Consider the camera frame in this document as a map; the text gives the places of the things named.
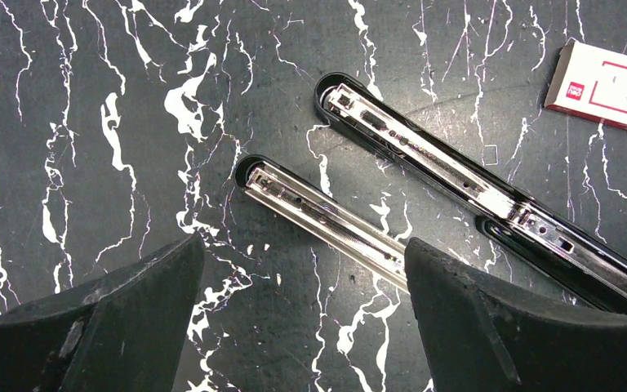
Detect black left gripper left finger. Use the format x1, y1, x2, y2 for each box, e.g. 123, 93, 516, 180
0, 234, 205, 391

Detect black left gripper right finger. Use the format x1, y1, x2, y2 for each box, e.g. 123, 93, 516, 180
404, 237, 627, 391

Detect red white staple box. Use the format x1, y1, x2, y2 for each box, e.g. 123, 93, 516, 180
544, 41, 627, 131

